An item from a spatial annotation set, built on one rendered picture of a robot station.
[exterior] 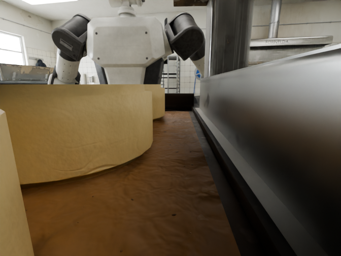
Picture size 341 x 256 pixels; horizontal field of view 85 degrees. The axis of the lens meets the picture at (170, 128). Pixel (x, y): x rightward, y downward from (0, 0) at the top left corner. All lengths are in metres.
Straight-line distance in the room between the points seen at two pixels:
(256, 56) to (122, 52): 3.99
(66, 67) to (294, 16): 5.50
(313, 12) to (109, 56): 5.68
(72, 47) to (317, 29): 5.70
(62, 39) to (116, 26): 0.23
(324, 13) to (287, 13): 0.77
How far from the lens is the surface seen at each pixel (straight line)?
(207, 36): 0.17
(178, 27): 0.76
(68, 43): 0.83
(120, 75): 0.69
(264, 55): 4.55
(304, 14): 6.02
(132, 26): 0.69
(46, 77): 2.38
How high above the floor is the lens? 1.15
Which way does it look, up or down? 13 degrees down
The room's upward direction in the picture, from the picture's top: straight up
